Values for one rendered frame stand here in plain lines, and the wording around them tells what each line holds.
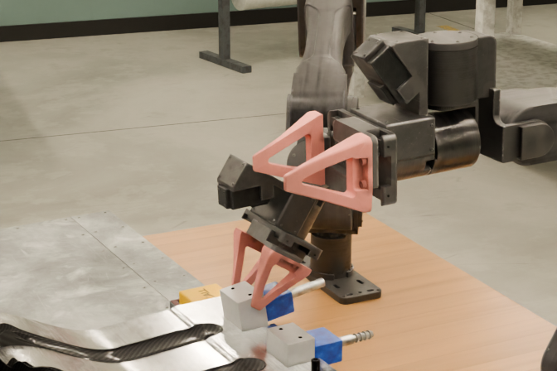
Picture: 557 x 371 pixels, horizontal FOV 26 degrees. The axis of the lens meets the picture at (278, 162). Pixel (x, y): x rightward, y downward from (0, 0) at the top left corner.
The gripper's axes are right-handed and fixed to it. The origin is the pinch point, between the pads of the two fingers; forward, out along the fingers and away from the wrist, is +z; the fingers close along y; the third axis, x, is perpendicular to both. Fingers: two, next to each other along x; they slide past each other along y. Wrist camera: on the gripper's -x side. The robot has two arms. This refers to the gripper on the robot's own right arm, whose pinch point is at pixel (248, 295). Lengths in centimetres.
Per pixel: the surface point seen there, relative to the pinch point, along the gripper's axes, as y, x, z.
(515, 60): -328, 299, -119
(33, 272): -49, -4, 16
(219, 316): -2.5, -0.6, 4.2
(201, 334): 0.0, -3.3, 6.8
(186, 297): -21.1, 5.6, 6.4
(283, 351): 12.5, -0.7, 2.7
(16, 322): -5.1, -23.1, 14.6
